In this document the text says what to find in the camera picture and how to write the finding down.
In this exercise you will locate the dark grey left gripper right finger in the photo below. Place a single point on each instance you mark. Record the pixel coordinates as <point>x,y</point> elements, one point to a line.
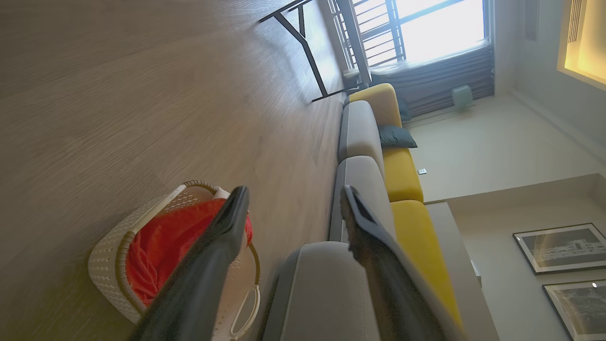
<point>393,284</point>

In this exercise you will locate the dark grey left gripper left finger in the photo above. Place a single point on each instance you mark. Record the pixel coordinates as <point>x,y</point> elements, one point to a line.
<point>203,279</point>

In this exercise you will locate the red and white garment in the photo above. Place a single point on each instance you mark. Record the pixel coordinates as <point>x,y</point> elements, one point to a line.
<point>161,246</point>

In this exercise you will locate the grey and yellow sofa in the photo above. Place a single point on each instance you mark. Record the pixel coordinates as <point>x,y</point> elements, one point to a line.
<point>364,137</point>

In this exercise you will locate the white perforated laundry basket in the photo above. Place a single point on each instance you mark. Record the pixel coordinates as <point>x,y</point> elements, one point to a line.
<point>109,255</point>

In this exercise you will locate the dark grey throw cushion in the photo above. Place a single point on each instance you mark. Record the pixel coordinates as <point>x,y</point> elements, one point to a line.
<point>395,136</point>

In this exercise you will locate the small white box appliance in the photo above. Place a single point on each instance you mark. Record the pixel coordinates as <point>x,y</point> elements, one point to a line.
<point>461,96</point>

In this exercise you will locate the grey pleated curtain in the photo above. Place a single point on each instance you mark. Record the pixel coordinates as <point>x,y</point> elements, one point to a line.
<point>435,80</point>

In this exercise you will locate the dark slatted railing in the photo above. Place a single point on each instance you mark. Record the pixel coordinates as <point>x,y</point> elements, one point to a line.
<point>360,42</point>

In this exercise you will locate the bright window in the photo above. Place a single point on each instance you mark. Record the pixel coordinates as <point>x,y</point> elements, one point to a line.
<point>440,28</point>

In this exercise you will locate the white slatted air vent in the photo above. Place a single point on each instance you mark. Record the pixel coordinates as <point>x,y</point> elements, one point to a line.
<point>575,19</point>

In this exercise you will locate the black framed wall picture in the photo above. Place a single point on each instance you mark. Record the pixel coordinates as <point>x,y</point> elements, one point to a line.
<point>582,310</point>
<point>563,247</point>

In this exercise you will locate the black metal table frame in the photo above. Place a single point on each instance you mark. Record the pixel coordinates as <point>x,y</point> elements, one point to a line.
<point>303,45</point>

